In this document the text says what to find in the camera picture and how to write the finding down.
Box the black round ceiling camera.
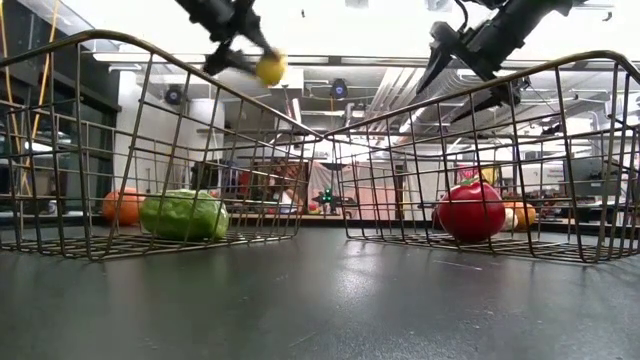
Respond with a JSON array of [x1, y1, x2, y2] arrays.
[[163, 84, 185, 106], [329, 78, 350, 100]]

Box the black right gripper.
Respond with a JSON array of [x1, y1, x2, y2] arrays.
[[415, 19, 532, 125]]

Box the person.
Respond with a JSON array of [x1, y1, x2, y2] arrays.
[[264, 162, 309, 217]]

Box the bright red apple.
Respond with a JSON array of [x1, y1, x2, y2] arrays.
[[432, 180, 507, 244]]

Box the orange peach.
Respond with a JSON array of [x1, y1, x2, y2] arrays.
[[101, 187, 147, 227]]

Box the white ceiling box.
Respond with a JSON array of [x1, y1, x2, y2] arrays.
[[266, 67, 305, 91]]

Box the silver ceiling ducts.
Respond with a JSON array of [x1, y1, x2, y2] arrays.
[[359, 67, 454, 134]]

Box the yellow cable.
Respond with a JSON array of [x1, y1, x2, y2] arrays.
[[27, 0, 62, 166], [0, 0, 25, 196]]

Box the metal wire basket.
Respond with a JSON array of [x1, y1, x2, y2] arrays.
[[324, 49, 640, 265], [0, 28, 325, 263]]

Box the white garlic bulb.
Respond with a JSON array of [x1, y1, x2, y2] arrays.
[[501, 207, 519, 233]]

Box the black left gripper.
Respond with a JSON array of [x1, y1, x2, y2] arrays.
[[174, 0, 282, 78]]

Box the orange yellow mango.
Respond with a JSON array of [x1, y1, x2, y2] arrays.
[[504, 200, 537, 230]]

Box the small yellow lemon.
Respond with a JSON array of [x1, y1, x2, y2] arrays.
[[255, 49, 289, 87]]

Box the dark background monitor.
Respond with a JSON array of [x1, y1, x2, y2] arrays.
[[564, 157, 624, 199]]

